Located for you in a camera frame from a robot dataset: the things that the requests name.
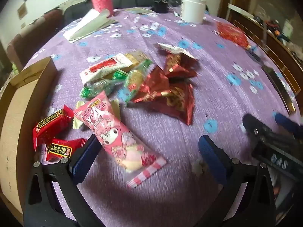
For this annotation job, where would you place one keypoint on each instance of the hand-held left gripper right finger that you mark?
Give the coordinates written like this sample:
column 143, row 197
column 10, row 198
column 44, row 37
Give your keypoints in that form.
column 210, row 155

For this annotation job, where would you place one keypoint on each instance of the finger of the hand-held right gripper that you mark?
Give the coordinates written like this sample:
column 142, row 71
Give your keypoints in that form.
column 251, row 124
column 285, row 123

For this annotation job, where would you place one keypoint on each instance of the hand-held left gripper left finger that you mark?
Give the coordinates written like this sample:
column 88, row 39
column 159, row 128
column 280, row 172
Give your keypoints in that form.
column 84, row 157

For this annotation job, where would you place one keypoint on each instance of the pink cartoon snack packet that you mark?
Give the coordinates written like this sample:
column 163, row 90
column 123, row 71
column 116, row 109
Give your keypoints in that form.
column 111, row 132

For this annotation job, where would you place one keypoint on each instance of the brown cardboard box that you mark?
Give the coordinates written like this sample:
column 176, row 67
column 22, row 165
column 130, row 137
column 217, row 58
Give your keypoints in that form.
column 14, row 123

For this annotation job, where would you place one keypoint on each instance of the clear green-edged pastry packet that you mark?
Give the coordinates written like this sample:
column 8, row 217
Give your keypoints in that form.
column 136, row 80

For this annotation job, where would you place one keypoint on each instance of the red black-label snack packet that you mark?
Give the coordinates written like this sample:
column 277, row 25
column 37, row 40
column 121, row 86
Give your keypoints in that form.
column 59, row 147
column 49, row 125

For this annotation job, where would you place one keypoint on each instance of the black smartphone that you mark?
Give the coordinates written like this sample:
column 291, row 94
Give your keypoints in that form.
column 279, row 87

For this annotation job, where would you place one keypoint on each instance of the purple floral tablecloth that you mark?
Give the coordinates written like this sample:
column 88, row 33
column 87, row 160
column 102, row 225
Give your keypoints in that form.
column 213, row 94

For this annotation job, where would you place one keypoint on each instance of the dark-framed eyeglasses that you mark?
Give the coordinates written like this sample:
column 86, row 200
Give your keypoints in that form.
column 255, row 55

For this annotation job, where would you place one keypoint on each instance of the green glittery snack packet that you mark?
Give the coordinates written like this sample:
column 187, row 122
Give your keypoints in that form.
column 97, row 88

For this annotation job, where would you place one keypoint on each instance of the wooden cabinet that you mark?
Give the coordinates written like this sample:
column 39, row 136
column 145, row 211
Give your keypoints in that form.
column 279, row 52

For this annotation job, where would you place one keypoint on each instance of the small green snack packet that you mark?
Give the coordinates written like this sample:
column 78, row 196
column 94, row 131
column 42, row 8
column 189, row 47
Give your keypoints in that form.
column 119, row 74

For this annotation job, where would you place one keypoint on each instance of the white red-label snack packet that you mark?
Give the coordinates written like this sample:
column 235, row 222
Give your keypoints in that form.
column 104, row 67

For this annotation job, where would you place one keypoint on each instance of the red patterned plastic bag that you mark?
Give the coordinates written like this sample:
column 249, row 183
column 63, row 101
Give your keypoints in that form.
column 232, row 34

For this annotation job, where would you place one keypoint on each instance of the yellow cake snack packet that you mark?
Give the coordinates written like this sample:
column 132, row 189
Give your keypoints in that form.
column 136, row 58

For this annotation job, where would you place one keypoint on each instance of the white plastic jar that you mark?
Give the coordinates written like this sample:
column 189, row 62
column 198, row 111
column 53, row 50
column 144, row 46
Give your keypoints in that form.
column 191, row 8

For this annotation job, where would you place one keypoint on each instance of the folded white paper tissues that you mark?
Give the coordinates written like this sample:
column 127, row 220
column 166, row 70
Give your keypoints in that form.
column 94, row 27

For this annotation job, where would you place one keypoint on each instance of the folded white paper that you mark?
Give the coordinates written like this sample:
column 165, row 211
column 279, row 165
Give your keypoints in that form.
column 78, row 26

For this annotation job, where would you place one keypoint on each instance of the brown armchair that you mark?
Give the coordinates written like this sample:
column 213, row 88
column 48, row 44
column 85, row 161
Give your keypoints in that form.
column 35, row 33

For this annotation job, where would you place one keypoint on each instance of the small black device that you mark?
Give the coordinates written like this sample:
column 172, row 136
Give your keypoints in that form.
column 159, row 6

